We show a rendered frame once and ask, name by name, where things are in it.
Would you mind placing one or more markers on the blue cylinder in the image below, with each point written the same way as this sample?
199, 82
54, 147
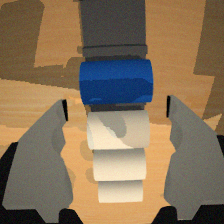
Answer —
116, 81

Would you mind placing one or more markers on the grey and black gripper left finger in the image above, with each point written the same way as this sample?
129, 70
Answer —
34, 181

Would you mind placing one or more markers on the cream cylinder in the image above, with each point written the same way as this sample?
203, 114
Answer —
118, 129

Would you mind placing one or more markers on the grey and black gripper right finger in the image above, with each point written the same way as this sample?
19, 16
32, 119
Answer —
194, 183

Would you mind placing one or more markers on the cream short plastic bar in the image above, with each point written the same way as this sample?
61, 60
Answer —
120, 191
119, 164

